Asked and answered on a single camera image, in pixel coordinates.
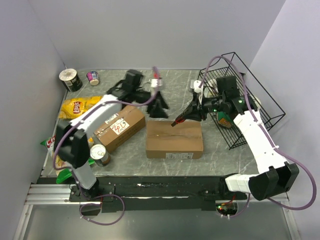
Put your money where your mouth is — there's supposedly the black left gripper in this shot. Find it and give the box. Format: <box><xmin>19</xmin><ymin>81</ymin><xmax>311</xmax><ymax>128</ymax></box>
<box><xmin>131</xmin><ymin>88</ymin><xmax>169</xmax><ymax>119</ymax></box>

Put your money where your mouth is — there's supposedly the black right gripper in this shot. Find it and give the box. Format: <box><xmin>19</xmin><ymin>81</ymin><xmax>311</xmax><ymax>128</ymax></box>
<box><xmin>182</xmin><ymin>92</ymin><xmax>226</xmax><ymax>122</ymax></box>

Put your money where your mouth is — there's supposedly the red black box cutter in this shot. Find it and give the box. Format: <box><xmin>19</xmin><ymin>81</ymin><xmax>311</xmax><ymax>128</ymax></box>
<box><xmin>171</xmin><ymin>118</ymin><xmax>185</xmax><ymax>127</ymax></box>

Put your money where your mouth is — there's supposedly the plain taped cardboard box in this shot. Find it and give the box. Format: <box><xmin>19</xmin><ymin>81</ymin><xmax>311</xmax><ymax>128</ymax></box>
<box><xmin>145</xmin><ymin>120</ymin><xmax>204</xmax><ymax>160</ymax></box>

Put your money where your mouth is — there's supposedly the labelled cardboard express box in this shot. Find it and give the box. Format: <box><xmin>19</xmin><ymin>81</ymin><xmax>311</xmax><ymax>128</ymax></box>
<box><xmin>93</xmin><ymin>106</ymin><xmax>146</xmax><ymax>153</ymax></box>

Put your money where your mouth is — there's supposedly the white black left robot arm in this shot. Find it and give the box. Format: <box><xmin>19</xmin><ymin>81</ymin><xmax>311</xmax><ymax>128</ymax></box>
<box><xmin>52</xmin><ymin>67</ymin><xmax>169</xmax><ymax>201</ymax></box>

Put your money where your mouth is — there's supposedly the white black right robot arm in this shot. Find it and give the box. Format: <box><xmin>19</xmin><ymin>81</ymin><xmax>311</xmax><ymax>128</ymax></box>
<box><xmin>172</xmin><ymin>75</ymin><xmax>299</xmax><ymax>201</ymax></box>

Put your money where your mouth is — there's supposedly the white tape roll cup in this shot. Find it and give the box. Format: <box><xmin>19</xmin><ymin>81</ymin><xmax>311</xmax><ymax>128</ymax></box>
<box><xmin>203</xmin><ymin>78</ymin><xmax>219</xmax><ymax>98</ymax></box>

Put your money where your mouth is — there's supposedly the white Chobani yogurt cup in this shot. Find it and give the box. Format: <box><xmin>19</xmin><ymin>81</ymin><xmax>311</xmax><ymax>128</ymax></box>
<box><xmin>252</xmin><ymin>96</ymin><xmax>262</xmax><ymax>110</ymax></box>

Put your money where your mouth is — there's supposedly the purple yogurt cup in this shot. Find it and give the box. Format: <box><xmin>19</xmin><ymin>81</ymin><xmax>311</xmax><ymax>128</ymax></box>
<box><xmin>86</xmin><ymin>71</ymin><xmax>100</xmax><ymax>86</ymax></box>

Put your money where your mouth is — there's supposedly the metal tin can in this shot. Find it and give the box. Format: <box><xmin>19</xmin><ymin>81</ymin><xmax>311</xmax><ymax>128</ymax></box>
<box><xmin>90</xmin><ymin>144</ymin><xmax>111</xmax><ymax>167</ymax></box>

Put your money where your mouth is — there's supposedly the yellow Lays chips bag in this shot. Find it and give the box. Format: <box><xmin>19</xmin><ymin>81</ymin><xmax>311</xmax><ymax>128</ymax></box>
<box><xmin>58</xmin><ymin>96</ymin><xmax>102</xmax><ymax>120</ymax></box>

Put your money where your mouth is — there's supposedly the black paper cup white lid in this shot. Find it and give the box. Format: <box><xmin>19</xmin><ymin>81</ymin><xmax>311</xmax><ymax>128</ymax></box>
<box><xmin>59</xmin><ymin>68</ymin><xmax>83</xmax><ymax>92</ymax></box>

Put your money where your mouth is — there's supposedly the green Chuba chips bag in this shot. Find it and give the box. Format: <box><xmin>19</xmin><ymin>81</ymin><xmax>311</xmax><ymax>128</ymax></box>
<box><xmin>40</xmin><ymin>134</ymin><xmax>95</xmax><ymax>185</ymax></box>

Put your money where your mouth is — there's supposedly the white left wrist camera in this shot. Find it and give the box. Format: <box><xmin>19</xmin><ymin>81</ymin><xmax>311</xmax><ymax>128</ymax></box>
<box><xmin>150</xmin><ymin>78</ymin><xmax>164</xmax><ymax>91</ymax></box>

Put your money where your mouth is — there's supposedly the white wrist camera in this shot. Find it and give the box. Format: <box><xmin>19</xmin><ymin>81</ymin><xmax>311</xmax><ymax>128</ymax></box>
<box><xmin>189</xmin><ymin>80</ymin><xmax>203</xmax><ymax>94</ymax></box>
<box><xmin>150</xmin><ymin>78</ymin><xmax>164</xmax><ymax>91</ymax></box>

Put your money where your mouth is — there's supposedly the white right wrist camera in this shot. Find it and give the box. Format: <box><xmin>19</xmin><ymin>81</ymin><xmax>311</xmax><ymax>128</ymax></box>
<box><xmin>189</xmin><ymin>80</ymin><xmax>203</xmax><ymax>94</ymax></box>

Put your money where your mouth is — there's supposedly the black wire basket rack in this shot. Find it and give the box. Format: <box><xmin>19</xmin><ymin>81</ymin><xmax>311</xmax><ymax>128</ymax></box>
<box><xmin>197</xmin><ymin>52</ymin><xmax>286</xmax><ymax>150</ymax></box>

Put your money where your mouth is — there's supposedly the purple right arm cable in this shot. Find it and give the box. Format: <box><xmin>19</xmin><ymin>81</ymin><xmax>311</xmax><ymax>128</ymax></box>
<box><xmin>199</xmin><ymin>55</ymin><xmax>318</xmax><ymax>220</ymax></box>

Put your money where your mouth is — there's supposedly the aluminium rail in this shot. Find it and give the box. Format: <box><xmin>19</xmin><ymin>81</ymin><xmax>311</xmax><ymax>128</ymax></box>
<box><xmin>23</xmin><ymin>183</ymin><xmax>76</xmax><ymax>206</ymax></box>

